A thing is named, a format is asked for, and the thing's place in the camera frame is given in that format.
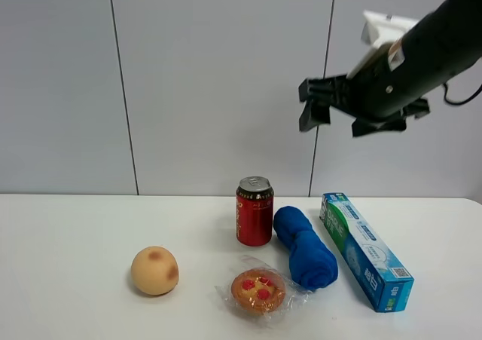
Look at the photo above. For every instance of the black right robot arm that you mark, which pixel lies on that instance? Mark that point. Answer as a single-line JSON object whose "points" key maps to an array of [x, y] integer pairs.
{"points": [[450, 36]]}

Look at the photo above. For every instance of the blue towel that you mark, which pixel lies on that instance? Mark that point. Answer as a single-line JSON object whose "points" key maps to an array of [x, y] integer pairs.
{"points": [[311, 264]]}

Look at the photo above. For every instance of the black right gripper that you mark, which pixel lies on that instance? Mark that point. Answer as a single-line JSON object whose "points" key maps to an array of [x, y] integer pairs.
{"points": [[387, 86]]}

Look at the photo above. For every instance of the tan round bun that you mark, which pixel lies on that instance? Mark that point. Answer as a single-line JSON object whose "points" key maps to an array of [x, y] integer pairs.
{"points": [[154, 271]]}

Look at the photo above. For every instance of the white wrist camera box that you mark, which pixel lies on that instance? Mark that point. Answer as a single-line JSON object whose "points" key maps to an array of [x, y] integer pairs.
{"points": [[379, 33]]}

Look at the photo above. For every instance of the red soda can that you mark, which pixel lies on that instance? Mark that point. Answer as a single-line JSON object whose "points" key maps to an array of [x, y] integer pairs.
{"points": [[254, 211]]}

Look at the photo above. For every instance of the blue toothpaste box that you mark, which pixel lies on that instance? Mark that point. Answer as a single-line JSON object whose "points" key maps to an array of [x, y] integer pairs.
{"points": [[383, 278]]}

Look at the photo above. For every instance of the wrapped fruit tart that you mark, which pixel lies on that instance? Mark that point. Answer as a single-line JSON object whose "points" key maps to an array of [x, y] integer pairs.
{"points": [[259, 292]]}

